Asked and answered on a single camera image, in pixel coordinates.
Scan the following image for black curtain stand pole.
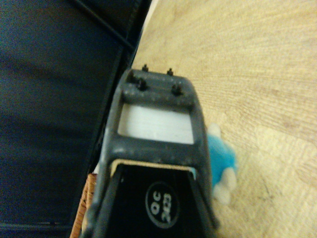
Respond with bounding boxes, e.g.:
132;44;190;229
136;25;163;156
0;219;77;228

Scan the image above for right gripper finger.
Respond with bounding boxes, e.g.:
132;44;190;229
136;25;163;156
85;63;220;238

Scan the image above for brown wicker basket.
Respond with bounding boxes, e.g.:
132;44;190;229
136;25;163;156
71;173;98;238

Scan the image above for blue white plush toy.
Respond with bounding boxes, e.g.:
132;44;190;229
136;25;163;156
194;123;240;204

